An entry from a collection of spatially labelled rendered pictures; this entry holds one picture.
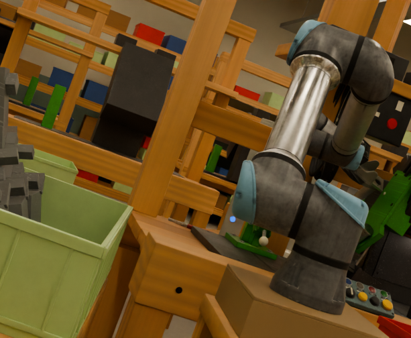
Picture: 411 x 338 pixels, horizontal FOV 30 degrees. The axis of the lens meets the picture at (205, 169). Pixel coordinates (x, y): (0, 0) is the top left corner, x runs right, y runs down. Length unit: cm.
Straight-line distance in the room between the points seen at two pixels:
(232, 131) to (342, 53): 83
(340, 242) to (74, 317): 56
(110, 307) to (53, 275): 128
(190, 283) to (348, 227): 47
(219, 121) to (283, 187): 101
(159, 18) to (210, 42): 970
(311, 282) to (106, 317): 108
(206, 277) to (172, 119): 70
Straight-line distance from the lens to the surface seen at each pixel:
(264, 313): 136
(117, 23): 891
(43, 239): 112
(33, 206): 161
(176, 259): 176
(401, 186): 219
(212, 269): 179
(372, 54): 172
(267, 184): 146
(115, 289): 239
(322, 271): 146
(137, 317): 179
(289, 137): 155
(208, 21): 236
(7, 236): 113
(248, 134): 247
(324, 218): 145
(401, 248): 238
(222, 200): 1169
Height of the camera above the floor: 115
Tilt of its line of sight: 2 degrees down
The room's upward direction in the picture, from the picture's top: 20 degrees clockwise
